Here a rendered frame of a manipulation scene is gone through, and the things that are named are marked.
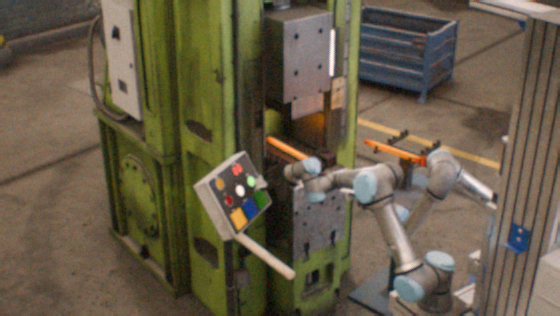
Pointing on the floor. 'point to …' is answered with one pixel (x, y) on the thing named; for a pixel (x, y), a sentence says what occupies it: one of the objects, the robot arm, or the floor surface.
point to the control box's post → (229, 276)
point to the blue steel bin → (407, 49)
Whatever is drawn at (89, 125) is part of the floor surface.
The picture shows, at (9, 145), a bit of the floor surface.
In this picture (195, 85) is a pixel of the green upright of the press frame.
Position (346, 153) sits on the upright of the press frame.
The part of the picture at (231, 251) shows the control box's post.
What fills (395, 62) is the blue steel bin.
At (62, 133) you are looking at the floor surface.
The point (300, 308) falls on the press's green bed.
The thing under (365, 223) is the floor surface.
